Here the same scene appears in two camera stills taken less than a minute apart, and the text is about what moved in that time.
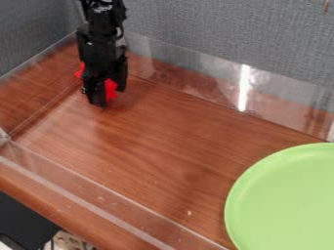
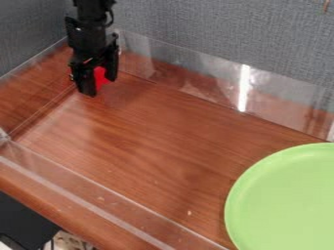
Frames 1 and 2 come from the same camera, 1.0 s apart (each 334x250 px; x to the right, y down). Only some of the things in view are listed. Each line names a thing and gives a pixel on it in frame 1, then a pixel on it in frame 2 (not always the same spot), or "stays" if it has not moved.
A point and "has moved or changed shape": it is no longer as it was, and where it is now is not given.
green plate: (280, 209) stays
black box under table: (27, 229) stays
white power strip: (64, 240) stays
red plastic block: (109, 83) has moved or changed shape
